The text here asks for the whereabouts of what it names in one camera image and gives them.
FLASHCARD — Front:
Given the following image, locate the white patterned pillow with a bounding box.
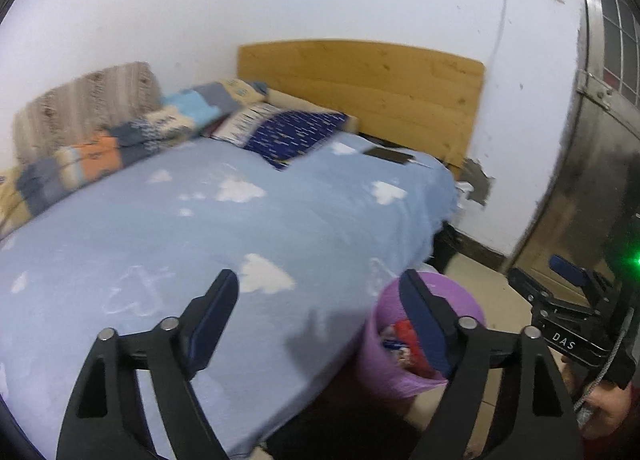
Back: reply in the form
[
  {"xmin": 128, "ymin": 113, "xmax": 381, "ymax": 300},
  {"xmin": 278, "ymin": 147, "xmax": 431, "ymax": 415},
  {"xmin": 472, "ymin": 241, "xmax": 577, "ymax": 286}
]
[{"xmin": 210, "ymin": 102, "xmax": 281, "ymax": 147}]

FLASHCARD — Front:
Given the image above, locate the navy star pillow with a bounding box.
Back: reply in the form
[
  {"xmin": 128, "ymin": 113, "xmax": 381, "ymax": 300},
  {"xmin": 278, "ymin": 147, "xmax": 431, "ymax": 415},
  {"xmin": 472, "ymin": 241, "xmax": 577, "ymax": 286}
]
[{"xmin": 243, "ymin": 110, "xmax": 350, "ymax": 171}]

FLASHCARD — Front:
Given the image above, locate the patchwork cartoon quilt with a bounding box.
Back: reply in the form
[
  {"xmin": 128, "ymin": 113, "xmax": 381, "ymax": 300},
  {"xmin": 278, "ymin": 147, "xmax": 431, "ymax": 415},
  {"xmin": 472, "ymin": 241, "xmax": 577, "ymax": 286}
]
[{"xmin": 0, "ymin": 80, "xmax": 269, "ymax": 241}]

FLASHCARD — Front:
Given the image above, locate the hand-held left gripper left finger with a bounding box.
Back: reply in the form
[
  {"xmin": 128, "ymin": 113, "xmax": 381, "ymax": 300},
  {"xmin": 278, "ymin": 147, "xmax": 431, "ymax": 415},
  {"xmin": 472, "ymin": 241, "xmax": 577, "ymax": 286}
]
[{"xmin": 56, "ymin": 269, "xmax": 241, "ymax": 460}]

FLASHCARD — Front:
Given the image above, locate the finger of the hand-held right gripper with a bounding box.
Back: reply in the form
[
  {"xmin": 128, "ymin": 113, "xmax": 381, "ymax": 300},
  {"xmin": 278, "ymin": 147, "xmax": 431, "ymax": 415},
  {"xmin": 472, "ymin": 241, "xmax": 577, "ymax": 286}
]
[
  {"xmin": 507, "ymin": 267, "xmax": 597, "ymax": 315},
  {"xmin": 549, "ymin": 254, "xmax": 609, "ymax": 307}
]

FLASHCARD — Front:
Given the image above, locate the wooden headboard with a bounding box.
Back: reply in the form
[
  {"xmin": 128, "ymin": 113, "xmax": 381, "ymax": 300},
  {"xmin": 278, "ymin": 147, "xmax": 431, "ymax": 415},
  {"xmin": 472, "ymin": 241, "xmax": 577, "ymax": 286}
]
[{"xmin": 236, "ymin": 40, "xmax": 487, "ymax": 181}]

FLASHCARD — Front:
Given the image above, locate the purple plastic basket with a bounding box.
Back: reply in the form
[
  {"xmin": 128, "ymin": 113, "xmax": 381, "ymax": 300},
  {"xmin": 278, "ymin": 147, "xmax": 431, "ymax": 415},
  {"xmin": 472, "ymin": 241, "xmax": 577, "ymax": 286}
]
[{"xmin": 356, "ymin": 272, "xmax": 487, "ymax": 398}]

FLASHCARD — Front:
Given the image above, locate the white wall cable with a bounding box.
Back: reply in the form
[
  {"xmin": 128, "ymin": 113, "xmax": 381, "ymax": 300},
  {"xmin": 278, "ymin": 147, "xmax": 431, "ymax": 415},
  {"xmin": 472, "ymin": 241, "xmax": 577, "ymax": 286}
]
[{"xmin": 491, "ymin": 0, "xmax": 517, "ymax": 76}]

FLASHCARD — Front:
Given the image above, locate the grey braided cord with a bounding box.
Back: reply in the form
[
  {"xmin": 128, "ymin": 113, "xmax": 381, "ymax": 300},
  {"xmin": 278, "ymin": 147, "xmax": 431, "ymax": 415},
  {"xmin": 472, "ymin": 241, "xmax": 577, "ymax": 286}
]
[{"xmin": 575, "ymin": 309, "xmax": 637, "ymax": 426}]

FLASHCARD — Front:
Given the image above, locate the black smartphone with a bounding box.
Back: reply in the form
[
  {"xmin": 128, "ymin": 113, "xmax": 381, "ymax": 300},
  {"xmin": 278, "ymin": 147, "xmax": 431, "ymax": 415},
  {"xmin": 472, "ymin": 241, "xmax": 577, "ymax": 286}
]
[{"xmin": 362, "ymin": 146, "xmax": 416, "ymax": 166}]

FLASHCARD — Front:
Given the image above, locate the person's right hand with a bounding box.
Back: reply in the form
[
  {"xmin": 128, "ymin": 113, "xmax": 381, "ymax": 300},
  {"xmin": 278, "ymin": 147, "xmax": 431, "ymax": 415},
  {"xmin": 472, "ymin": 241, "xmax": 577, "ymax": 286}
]
[{"xmin": 560, "ymin": 355, "xmax": 640, "ymax": 441}]

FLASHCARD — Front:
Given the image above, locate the metal door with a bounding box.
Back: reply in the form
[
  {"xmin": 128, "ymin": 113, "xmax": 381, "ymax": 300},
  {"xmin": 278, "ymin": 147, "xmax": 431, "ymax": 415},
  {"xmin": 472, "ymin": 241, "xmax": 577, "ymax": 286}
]
[{"xmin": 505, "ymin": 0, "xmax": 640, "ymax": 293}]

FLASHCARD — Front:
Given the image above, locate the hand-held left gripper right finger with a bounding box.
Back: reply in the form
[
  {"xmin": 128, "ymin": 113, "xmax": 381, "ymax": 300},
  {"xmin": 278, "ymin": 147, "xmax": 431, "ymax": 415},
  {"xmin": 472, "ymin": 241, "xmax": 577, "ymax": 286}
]
[{"xmin": 399, "ymin": 269, "xmax": 585, "ymax": 460}]

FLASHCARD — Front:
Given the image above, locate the striped beige pillow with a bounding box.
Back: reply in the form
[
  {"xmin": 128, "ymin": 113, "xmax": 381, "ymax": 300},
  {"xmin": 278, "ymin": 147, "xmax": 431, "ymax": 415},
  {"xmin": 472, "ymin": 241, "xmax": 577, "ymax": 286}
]
[{"xmin": 11, "ymin": 61, "xmax": 164, "ymax": 169}]

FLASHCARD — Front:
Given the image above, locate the light blue cloud blanket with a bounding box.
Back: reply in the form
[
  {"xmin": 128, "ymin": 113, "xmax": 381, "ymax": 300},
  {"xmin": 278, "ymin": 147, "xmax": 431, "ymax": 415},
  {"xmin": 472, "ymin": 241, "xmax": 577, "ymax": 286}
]
[{"xmin": 0, "ymin": 132, "xmax": 458, "ymax": 460}]

